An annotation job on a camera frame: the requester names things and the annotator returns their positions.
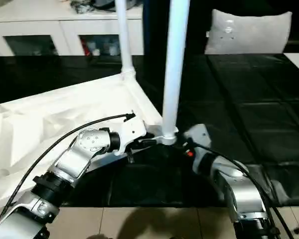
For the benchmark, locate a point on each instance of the black work surface mat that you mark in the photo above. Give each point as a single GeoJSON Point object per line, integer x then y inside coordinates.
{"type": "Point", "coordinates": [251, 99]}

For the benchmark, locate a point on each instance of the grey pillow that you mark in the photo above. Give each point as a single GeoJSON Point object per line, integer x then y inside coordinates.
{"type": "Point", "coordinates": [249, 32]}

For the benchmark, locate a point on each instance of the white plastic table top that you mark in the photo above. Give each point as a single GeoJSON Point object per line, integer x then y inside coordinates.
{"type": "Point", "coordinates": [40, 119]}

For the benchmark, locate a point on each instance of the white cup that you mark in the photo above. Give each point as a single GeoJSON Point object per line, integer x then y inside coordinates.
{"type": "Point", "coordinates": [96, 52]}
{"type": "Point", "coordinates": [112, 51]}

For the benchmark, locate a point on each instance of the white sideboard with glass doors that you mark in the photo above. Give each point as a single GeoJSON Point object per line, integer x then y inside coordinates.
{"type": "Point", "coordinates": [40, 27]}

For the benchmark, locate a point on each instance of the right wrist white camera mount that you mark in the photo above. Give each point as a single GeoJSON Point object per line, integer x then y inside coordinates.
{"type": "Point", "coordinates": [201, 134]}

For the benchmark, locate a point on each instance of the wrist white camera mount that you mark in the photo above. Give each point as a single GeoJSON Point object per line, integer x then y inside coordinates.
{"type": "Point", "coordinates": [132, 129]}
{"type": "Point", "coordinates": [201, 134]}

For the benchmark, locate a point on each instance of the red bottle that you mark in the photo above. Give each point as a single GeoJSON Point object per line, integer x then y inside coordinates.
{"type": "Point", "coordinates": [84, 48]}

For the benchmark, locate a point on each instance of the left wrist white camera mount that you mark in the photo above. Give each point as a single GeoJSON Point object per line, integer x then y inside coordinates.
{"type": "Point", "coordinates": [132, 129]}

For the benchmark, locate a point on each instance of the black tangled item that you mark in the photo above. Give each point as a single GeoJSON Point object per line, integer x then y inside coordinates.
{"type": "Point", "coordinates": [81, 7]}

